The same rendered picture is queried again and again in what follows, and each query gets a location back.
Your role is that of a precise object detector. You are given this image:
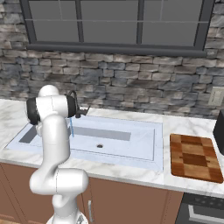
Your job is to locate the pale blue sink basin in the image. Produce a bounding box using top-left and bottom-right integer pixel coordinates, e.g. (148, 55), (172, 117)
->
(4, 114), (165, 172)

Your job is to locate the dark grey sink faucet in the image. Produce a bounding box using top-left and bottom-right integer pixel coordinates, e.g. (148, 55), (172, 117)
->
(67, 89), (92, 119)

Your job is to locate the wooden checkered cutting board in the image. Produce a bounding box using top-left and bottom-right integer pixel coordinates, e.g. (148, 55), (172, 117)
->
(169, 133), (224, 185)

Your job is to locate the blue water stream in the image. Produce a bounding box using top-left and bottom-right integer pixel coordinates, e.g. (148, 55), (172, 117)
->
(69, 117), (74, 138)

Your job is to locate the dark framed window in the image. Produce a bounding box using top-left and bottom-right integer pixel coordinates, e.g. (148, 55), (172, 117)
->
(19, 0), (216, 58)

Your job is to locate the brown cupboard door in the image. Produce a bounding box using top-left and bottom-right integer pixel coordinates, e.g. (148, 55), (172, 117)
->
(83, 176), (185, 224)
(0, 162), (56, 224)

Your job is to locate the black countertop appliance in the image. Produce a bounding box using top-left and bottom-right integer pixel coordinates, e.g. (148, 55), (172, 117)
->
(212, 108), (224, 148)

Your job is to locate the silver cupboard handle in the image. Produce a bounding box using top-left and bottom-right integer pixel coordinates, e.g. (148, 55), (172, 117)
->
(87, 199), (95, 224)

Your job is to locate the beige wall outlet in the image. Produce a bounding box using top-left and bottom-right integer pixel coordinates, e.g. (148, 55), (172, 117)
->
(207, 86), (224, 107)

